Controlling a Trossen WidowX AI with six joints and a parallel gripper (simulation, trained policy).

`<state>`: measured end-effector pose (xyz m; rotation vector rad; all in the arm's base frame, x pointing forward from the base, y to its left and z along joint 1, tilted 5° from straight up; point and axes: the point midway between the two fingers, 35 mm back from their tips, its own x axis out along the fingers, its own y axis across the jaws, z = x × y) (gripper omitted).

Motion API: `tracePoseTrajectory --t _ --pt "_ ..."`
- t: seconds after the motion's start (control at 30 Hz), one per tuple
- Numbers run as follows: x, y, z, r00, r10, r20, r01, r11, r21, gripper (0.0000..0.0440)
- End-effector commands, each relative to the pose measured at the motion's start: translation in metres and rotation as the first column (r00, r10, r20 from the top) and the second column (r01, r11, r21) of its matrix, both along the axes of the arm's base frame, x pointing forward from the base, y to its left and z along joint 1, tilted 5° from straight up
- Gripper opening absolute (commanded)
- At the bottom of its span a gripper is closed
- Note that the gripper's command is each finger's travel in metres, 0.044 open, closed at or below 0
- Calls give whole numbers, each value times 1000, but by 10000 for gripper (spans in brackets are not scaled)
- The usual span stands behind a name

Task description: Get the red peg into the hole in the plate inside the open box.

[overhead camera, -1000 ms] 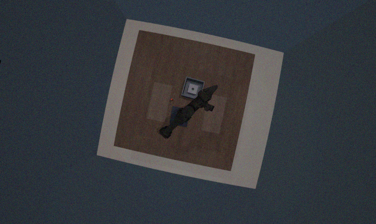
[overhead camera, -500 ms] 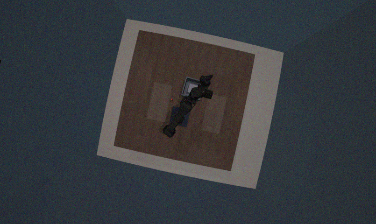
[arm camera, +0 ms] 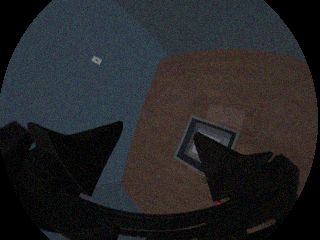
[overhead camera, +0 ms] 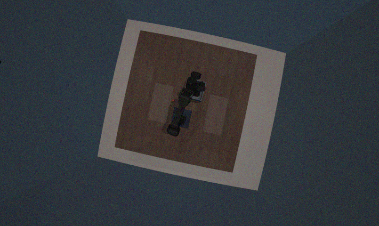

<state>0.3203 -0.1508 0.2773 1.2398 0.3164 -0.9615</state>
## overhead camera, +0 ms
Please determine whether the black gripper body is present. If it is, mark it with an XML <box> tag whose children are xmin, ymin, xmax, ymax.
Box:
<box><xmin>191</xmin><ymin>72</ymin><xmax>201</xmax><ymax>97</ymax></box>

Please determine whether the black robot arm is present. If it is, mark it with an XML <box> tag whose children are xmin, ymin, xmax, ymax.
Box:
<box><xmin>167</xmin><ymin>76</ymin><xmax>205</xmax><ymax>137</ymax></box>

